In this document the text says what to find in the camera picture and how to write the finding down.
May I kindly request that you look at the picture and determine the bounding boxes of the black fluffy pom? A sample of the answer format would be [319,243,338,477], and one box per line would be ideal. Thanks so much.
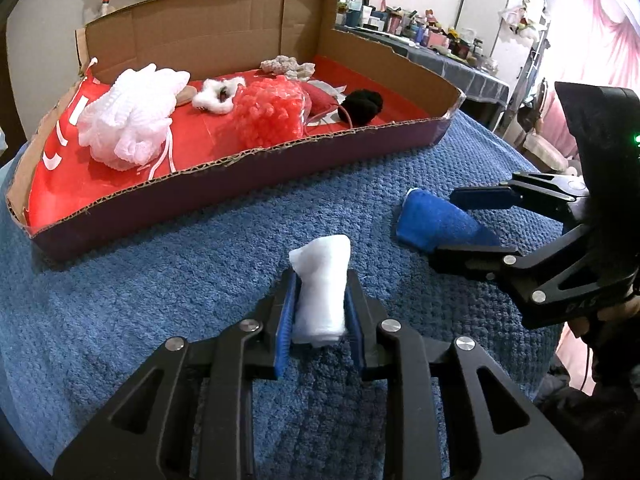
[342,90,385,126]

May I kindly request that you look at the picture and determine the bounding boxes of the hanging plush toys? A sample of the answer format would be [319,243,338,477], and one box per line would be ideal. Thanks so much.
[500,2,538,36]

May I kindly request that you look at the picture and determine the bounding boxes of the white fluffy scrunchie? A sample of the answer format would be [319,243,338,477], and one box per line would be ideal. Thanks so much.
[192,74,247,116]

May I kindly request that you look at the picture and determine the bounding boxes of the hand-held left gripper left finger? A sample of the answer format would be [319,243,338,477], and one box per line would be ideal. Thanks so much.
[52,267,303,480]

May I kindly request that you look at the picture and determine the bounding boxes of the white cloth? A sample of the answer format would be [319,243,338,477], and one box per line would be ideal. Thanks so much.
[289,234,351,347]

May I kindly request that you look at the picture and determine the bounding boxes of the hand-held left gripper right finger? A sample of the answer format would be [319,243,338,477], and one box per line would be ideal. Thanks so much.
[342,267,586,480]

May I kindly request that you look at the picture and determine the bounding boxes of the table with grey cloth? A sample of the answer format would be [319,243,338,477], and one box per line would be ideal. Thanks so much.
[334,25,511,111]

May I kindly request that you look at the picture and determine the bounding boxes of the pink curtain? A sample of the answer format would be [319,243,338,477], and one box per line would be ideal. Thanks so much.
[545,0,640,161]

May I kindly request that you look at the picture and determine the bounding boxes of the red knitted pouch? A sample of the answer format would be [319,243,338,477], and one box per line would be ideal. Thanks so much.
[300,82,346,116]

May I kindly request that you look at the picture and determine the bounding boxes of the white mesh bath sponge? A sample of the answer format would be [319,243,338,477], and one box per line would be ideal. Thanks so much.
[77,64,192,181]

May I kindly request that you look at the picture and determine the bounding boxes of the person's right hand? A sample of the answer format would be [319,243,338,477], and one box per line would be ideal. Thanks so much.
[595,300,640,326]

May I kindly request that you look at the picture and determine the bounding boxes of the blue cloth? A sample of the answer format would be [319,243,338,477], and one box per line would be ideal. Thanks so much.
[395,187,501,252]

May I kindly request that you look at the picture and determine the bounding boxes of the blue textured blanket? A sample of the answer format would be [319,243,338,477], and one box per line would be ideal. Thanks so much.
[0,110,576,480]

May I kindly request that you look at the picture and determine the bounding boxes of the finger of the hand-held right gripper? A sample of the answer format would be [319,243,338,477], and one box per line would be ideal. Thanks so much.
[450,171,591,222]
[429,222,597,307]

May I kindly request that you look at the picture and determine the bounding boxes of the cardboard box with red lining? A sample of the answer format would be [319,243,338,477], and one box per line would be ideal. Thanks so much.
[5,0,466,261]

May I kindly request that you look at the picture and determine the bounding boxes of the red mesh sponge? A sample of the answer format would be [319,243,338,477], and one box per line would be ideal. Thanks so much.
[232,77,313,148]

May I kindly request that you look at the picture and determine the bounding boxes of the white tissue wrapper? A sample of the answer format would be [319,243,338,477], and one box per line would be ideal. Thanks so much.
[307,79,348,98]

